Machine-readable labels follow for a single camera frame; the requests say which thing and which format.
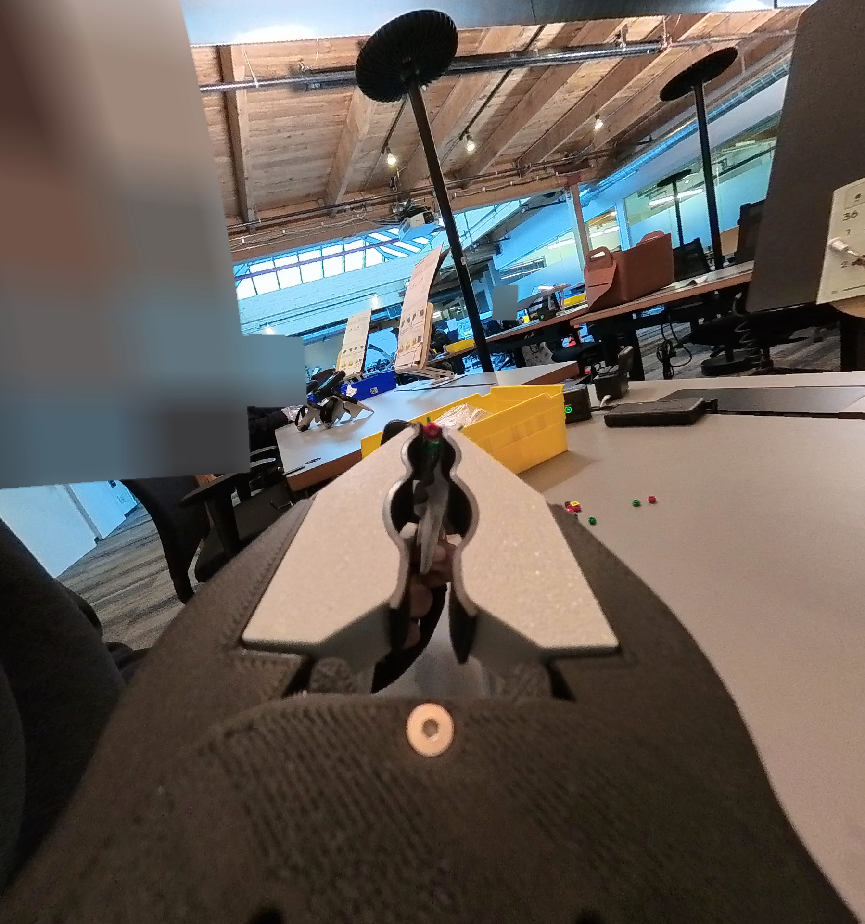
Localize idle hand-held gripper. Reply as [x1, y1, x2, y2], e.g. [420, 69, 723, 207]
[324, 390, 377, 428]
[293, 370, 347, 433]

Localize large instruction board on stand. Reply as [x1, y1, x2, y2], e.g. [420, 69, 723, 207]
[394, 244, 454, 380]

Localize dark desk divider panel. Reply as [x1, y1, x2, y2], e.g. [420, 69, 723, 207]
[745, 0, 865, 313]

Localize small instruction board on stand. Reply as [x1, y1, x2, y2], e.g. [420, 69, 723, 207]
[339, 309, 374, 378]

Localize open instruction booklet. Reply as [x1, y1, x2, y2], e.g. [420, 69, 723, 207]
[816, 165, 865, 306]

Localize scattered small toy pieces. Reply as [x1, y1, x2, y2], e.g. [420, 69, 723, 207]
[562, 494, 659, 526]

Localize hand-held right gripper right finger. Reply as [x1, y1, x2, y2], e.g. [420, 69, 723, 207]
[436, 427, 620, 698]

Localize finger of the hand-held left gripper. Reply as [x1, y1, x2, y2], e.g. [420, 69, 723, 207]
[414, 469, 446, 577]

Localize black power adapter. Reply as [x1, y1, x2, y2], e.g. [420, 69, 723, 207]
[603, 397, 708, 429]

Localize black floor lamp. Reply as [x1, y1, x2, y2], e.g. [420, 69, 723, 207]
[658, 47, 738, 270]
[355, 9, 496, 375]

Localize brown tote bag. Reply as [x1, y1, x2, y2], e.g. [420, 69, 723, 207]
[583, 231, 676, 306]

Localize person's left hand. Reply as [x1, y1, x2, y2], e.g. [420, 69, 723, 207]
[404, 538, 455, 618]

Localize yellow plastic bin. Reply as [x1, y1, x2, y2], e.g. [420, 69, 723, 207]
[360, 385, 570, 476]

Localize black charging dock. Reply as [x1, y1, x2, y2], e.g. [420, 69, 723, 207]
[592, 345, 636, 402]

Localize neighbouring pale table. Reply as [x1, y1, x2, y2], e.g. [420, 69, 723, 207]
[274, 361, 581, 492]

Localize long wooden desk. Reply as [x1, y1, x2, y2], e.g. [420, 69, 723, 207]
[568, 260, 758, 329]

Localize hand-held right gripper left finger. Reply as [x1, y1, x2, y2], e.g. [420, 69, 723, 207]
[241, 424, 425, 694]

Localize black table cable hatch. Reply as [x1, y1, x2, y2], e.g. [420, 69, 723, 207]
[660, 385, 865, 421]

